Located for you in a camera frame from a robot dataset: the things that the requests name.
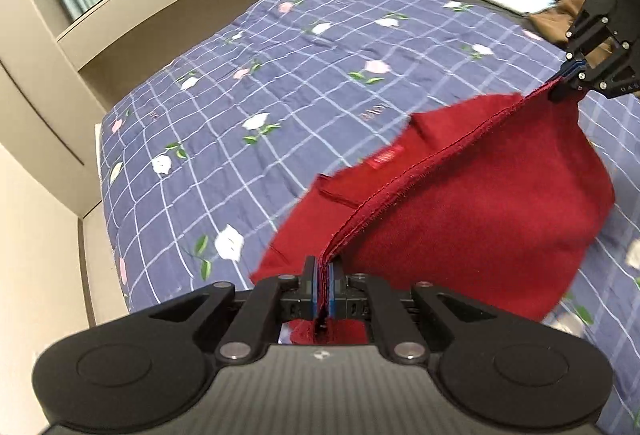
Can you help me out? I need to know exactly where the brown garment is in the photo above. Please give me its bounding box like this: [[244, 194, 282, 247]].
[[527, 0, 586, 49]]

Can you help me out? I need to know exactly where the left beige wardrobe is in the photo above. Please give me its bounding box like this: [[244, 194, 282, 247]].
[[1, 0, 104, 217]]

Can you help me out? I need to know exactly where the red long-sleeve shirt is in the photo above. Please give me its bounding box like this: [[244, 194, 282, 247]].
[[252, 84, 615, 321]]

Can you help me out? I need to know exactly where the blue plaid floral quilt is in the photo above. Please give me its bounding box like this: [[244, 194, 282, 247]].
[[100, 0, 639, 434]]

